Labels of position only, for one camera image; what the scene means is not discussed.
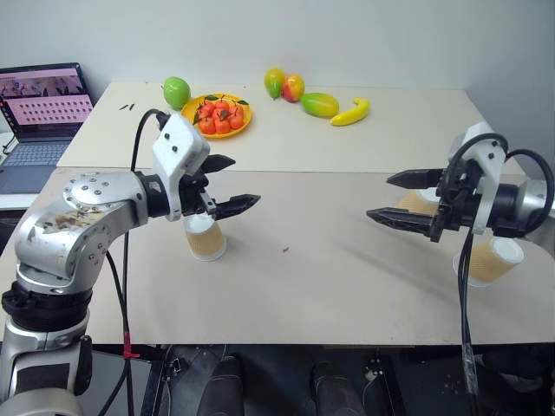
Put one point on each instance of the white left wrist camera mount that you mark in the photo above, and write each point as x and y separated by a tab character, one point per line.
180	143

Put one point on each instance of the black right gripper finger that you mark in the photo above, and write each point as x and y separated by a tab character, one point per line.
403	219
418	179

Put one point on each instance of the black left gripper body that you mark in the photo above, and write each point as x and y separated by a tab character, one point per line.
193	195

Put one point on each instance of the small orange tangerine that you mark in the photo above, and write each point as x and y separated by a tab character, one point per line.
219	114
238	112
222	105
237	122
207	126
222	126
207	108

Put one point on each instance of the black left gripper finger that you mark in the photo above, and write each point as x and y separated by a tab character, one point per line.
236	204
221	163

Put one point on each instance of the yellow banana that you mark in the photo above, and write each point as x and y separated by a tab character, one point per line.
351	115

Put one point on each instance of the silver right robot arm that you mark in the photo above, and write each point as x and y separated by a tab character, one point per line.
511	210

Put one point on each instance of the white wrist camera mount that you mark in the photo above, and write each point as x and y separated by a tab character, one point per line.
489	173
180	143

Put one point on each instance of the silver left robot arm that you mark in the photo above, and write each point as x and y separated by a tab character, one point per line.
65	225

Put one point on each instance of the yellow green mango upright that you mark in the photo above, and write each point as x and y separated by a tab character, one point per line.
274	81

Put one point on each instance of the open grey laptop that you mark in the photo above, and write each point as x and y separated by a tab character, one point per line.
39	130

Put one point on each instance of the brown ribbed paper cup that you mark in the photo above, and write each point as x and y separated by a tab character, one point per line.
494	262
207	242
415	203

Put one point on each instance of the black table frame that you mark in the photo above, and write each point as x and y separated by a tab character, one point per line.
156	381

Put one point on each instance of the green apple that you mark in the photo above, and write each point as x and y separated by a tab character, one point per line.
175	92

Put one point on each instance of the yellow plastic plate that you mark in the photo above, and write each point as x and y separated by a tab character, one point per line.
243	128

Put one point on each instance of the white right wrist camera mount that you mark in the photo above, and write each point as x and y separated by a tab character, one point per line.
489	173

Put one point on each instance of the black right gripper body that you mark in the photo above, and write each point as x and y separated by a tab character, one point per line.
455	208

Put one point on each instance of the dark rounded shape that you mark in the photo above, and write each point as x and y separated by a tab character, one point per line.
225	385
334	390

